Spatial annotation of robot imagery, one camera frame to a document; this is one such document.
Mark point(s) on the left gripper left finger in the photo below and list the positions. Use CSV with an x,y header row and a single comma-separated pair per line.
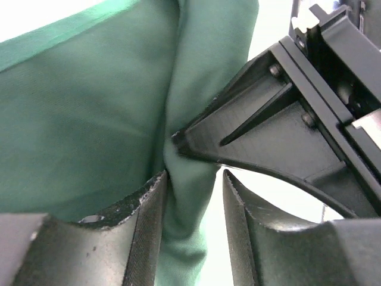
x,y
117,246

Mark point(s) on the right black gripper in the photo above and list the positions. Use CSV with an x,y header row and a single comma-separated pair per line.
x,y
308,114

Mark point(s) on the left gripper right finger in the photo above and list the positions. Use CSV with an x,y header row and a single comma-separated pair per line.
x,y
269,246

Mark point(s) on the dark green cloth napkin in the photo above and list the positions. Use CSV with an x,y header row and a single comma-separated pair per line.
x,y
89,104

